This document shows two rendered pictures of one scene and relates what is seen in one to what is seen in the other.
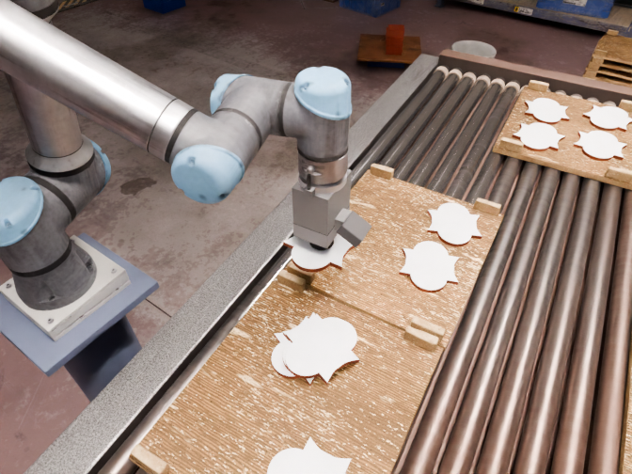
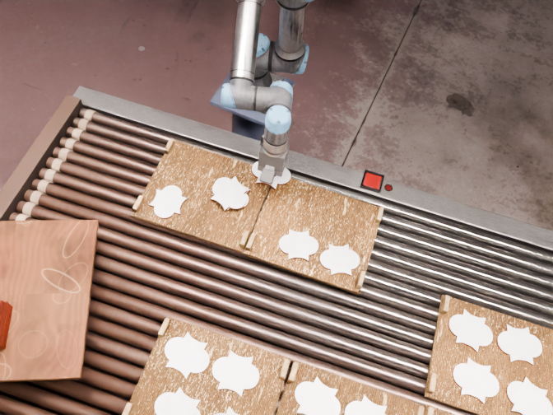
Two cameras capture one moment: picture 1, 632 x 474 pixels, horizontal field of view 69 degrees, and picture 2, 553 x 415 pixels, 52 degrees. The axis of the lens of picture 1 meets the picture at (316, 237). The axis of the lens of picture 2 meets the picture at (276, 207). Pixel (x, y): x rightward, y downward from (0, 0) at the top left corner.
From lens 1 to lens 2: 148 cm
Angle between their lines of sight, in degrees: 44
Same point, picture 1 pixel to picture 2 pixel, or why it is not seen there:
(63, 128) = (285, 42)
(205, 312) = (247, 147)
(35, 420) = not seen: hidden behind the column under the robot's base
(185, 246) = (406, 160)
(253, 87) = (275, 94)
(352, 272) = (285, 207)
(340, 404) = (204, 209)
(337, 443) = (187, 209)
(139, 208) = (434, 115)
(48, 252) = not seen: hidden behind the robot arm
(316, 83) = (271, 112)
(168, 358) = (219, 141)
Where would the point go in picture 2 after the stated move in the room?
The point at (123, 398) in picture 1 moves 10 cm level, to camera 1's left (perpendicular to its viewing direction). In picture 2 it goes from (197, 131) to (193, 110)
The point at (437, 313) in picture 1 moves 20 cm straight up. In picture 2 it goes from (265, 249) to (269, 221)
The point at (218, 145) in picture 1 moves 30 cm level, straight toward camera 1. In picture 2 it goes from (233, 92) to (137, 121)
